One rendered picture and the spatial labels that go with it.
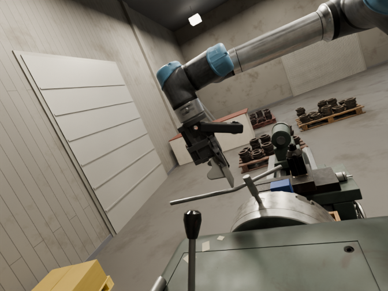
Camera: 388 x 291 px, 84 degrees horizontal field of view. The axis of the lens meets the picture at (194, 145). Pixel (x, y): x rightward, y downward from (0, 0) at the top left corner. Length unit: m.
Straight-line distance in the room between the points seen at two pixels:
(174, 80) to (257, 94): 11.45
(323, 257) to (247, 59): 0.50
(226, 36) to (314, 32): 11.55
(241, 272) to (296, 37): 0.57
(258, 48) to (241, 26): 11.55
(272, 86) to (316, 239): 11.60
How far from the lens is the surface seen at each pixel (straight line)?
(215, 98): 12.16
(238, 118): 6.00
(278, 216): 0.60
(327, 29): 0.71
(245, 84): 11.96
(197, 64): 0.56
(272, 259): 0.46
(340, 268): 0.43
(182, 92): 0.56
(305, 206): 0.66
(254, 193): 0.65
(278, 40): 0.68
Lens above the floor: 1.56
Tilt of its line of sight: 10 degrees down
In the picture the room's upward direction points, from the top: 23 degrees counter-clockwise
